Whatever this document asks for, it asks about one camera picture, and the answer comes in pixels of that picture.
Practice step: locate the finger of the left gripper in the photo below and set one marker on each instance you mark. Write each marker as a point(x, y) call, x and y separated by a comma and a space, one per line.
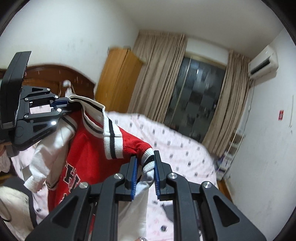
point(64, 111)
point(59, 102)

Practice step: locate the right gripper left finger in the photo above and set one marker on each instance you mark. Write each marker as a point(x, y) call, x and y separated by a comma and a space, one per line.
point(90, 212)

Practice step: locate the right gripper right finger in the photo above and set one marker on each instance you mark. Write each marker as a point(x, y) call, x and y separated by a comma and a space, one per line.
point(201, 211)

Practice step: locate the red and white jersey shirt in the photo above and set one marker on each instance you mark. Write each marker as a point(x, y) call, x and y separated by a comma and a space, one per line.
point(89, 147)

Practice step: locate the person's left hand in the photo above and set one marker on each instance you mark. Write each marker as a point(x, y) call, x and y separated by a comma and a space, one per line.
point(6, 151)

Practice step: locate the person's right hand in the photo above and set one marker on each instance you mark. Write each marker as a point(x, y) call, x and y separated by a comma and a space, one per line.
point(142, 239)

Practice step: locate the dark wooden headboard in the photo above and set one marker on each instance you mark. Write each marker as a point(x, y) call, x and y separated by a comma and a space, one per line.
point(52, 76)

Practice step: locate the orange wooden wardrobe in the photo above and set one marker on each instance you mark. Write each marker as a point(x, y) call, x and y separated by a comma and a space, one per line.
point(118, 79)

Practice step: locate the pink cat-print bed quilt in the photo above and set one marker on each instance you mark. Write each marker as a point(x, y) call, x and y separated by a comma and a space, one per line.
point(185, 156)

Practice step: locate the left brown curtain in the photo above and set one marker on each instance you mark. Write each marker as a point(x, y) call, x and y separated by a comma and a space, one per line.
point(162, 54)

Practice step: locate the brown curtain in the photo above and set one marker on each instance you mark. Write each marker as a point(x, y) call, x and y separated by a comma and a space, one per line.
point(231, 103)
point(162, 54)

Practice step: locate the right brown curtain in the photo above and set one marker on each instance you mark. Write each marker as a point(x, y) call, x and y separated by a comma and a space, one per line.
point(231, 103)

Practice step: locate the white air conditioner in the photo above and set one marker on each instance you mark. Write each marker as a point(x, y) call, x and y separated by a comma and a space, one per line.
point(265, 62)

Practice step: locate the white wire shelf rack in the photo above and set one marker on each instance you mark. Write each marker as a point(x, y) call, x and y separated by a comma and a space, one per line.
point(223, 164)

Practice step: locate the red wall sticker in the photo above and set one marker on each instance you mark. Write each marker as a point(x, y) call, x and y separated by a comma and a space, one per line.
point(280, 116)

